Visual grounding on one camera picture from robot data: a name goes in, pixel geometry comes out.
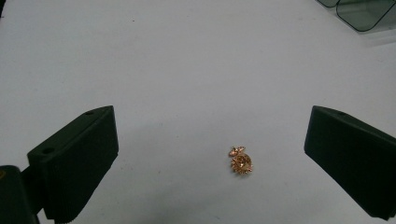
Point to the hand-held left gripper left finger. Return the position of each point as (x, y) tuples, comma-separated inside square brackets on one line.
[(77, 165)]

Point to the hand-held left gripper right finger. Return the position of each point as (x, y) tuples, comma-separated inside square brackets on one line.
[(351, 155)]

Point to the gold rhinestone brooch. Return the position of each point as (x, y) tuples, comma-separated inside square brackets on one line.
[(241, 161)]

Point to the clear plastic tray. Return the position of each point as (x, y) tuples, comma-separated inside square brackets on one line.
[(364, 14)]

